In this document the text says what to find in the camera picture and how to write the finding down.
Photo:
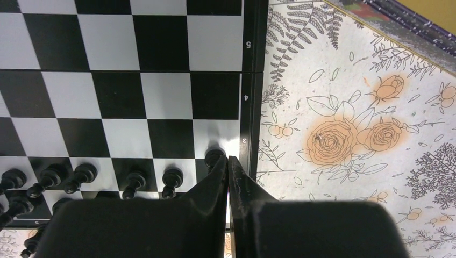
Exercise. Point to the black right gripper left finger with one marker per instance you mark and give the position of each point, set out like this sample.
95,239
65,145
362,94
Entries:
192,225

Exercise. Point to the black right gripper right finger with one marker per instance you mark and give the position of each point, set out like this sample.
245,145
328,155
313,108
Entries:
263,226

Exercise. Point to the black chess piece fifteenth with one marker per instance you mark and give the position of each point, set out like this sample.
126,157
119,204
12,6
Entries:
172,179

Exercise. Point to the black chess piece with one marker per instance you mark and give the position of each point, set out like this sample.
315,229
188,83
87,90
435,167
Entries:
136,180
12,179
18,205
57,205
50,177

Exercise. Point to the black chess piece eleventh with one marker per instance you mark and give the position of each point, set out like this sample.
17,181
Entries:
83,173

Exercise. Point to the black chess pawn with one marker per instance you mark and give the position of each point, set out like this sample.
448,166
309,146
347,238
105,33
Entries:
31,244

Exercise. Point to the gold tin of black pieces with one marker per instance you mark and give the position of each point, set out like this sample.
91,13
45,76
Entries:
404,40

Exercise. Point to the black silver chess board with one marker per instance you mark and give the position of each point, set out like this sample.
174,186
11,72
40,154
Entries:
125,86

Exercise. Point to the black pawn in tin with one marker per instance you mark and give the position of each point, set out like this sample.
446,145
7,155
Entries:
211,158

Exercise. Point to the floral table mat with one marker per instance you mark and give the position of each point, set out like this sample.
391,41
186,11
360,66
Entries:
331,128

